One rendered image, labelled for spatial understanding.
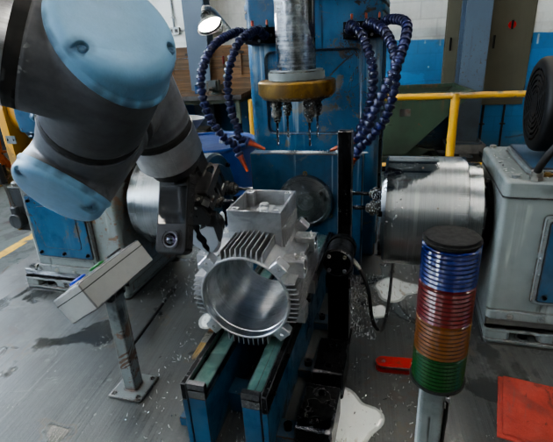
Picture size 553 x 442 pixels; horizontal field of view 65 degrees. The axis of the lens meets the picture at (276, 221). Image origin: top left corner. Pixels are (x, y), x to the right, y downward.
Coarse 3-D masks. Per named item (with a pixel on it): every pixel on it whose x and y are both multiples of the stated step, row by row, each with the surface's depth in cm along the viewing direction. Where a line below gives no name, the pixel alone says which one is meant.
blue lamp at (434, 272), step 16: (432, 256) 45; (448, 256) 44; (464, 256) 44; (480, 256) 45; (432, 272) 46; (448, 272) 45; (464, 272) 44; (432, 288) 46; (448, 288) 45; (464, 288) 45
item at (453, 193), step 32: (416, 160) 95; (448, 160) 93; (384, 192) 91; (416, 192) 90; (448, 192) 88; (480, 192) 88; (384, 224) 91; (416, 224) 89; (448, 224) 88; (480, 224) 87; (384, 256) 96; (416, 256) 94
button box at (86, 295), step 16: (112, 256) 79; (128, 256) 79; (144, 256) 82; (96, 272) 72; (112, 272) 74; (128, 272) 77; (80, 288) 68; (96, 288) 70; (112, 288) 73; (64, 304) 70; (80, 304) 69; (96, 304) 69
